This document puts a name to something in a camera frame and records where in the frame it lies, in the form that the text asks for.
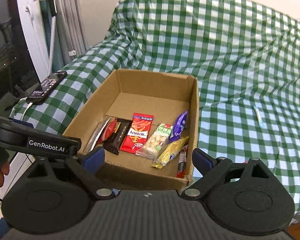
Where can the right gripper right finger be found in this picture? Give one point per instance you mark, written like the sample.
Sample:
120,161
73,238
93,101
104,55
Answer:
215,172

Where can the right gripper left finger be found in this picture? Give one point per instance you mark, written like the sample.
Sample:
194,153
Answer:
84,169

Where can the thin red black stick snack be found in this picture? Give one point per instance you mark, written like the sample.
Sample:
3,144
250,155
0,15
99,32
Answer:
182,162

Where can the silver foil snack packet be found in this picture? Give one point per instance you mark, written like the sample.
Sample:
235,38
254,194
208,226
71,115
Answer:
96,134

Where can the dark brown chocolate bar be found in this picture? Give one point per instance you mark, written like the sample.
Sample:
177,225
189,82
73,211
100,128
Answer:
114,142

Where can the yellow snack bar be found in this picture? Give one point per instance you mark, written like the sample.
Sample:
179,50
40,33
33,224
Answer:
171,151

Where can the small red snack pack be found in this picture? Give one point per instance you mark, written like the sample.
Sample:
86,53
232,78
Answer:
108,130

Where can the purple candy wrapper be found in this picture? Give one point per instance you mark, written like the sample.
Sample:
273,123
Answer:
178,127

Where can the green peanut snack pack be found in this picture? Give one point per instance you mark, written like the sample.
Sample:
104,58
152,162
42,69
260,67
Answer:
156,142

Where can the red spicy strip packet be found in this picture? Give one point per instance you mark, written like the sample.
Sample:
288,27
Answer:
138,133

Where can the black smartphone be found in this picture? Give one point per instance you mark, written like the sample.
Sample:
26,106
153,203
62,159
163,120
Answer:
43,90

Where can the white blue thin candy stick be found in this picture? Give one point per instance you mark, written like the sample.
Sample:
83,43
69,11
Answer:
258,116

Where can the open cardboard box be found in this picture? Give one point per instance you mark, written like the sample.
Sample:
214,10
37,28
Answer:
132,115

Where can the green checkered sofa cover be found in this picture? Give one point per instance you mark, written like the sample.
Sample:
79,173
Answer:
242,53

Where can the grey curtain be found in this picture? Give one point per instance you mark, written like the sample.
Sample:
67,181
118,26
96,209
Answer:
70,29

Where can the white door frame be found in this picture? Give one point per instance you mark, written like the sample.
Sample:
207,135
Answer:
33,29

